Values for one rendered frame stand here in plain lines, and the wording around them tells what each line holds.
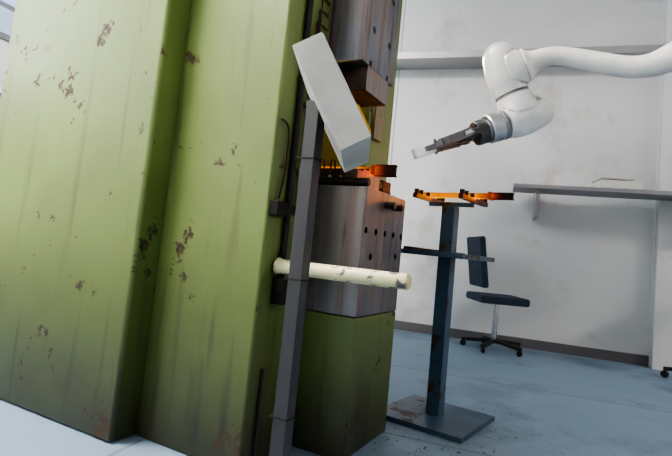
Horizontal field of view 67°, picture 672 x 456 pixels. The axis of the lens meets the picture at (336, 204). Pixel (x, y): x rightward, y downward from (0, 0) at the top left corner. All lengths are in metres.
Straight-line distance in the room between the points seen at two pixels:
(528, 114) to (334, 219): 0.71
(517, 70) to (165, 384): 1.48
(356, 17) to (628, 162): 3.45
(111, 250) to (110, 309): 0.20
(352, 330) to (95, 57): 1.38
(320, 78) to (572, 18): 4.22
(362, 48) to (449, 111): 3.18
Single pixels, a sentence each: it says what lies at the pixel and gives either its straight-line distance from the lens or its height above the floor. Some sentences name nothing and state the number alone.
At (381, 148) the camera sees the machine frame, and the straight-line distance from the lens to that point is 2.34.
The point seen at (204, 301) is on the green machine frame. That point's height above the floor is 0.48.
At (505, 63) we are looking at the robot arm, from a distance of 1.62.
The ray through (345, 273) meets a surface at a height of 0.62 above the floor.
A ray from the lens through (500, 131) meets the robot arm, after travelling 1.56.
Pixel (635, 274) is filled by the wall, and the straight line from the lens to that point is 4.86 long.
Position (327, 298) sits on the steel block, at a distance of 1.77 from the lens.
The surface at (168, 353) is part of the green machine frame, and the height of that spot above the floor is 0.29.
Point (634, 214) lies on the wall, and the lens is 4.89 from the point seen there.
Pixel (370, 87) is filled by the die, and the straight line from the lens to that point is 1.90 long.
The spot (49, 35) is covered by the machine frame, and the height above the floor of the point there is 1.43.
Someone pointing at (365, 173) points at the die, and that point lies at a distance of 1.85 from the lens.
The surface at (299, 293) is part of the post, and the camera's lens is 1.31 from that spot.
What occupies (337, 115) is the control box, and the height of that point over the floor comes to 1.00.
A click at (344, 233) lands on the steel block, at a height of 0.75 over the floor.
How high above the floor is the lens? 0.69
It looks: 5 degrees up
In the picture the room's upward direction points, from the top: 6 degrees clockwise
